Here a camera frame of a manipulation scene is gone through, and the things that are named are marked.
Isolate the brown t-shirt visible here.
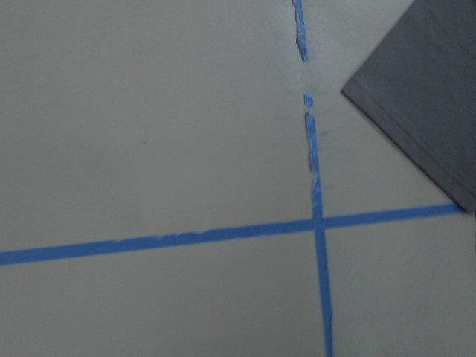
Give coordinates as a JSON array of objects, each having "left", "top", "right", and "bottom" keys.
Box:
[{"left": 341, "top": 1, "right": 475, "bottom": 213}]

